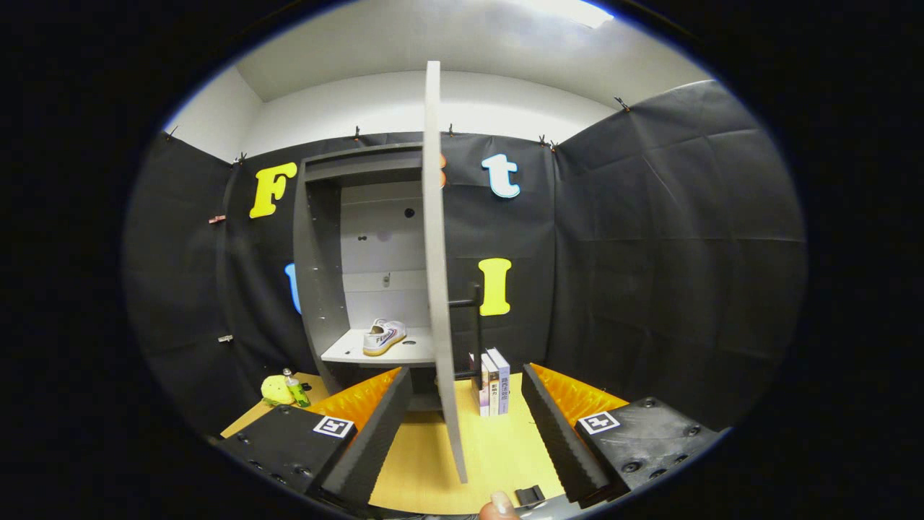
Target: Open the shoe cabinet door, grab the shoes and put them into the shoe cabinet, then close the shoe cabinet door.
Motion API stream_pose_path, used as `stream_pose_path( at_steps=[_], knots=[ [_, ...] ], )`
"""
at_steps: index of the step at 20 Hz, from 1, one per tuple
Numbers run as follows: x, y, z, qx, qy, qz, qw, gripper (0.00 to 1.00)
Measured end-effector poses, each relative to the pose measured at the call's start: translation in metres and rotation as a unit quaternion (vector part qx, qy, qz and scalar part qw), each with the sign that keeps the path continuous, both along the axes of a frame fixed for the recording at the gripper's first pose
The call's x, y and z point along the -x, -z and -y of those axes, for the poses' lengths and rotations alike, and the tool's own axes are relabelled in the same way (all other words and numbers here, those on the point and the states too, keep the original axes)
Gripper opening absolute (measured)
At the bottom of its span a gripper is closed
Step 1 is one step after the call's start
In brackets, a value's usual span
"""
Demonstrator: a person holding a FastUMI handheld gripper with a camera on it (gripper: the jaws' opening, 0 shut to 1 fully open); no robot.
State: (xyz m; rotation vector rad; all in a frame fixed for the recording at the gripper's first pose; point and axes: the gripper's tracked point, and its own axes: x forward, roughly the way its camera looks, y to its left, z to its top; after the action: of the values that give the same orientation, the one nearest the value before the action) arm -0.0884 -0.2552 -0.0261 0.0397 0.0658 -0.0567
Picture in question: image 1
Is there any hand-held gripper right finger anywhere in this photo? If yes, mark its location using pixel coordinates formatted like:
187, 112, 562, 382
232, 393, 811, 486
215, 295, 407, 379
521, 363, 730, 506

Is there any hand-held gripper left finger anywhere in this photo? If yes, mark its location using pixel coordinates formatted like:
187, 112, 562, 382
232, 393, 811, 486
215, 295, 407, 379
213, 367, 414, 510

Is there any white canvas shoe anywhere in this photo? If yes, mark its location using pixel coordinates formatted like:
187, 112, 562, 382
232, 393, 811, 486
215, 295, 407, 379
362, 318, 407, 357

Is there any grey shoe cabinet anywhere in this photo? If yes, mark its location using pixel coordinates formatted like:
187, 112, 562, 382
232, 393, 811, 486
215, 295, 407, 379
292, 142, 445, 412

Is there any beige shoe cabinet door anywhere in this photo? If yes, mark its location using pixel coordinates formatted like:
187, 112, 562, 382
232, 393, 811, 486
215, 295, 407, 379
422, 61, 483, 483

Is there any white spine book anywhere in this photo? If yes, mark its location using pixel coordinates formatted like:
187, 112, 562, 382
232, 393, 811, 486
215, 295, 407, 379
480, 354, 500, 417

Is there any green drink bottle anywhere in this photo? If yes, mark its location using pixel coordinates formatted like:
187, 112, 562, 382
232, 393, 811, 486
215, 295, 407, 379
283, 368, 311, 409

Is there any yellow pineapple plush toy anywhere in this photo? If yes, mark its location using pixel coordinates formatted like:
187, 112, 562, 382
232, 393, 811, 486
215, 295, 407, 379
261, 374, 295, 407

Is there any black backdrop cloth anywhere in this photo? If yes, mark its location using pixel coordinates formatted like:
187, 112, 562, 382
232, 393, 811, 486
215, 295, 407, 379
123, 79, 808, 441

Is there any row of black cloth clips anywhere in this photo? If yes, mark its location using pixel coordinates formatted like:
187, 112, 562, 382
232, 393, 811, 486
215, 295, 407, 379
165, 96, 631, 165

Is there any long ceiling light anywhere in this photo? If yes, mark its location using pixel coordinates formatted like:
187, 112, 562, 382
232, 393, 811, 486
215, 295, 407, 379
534, 0, 614, 28

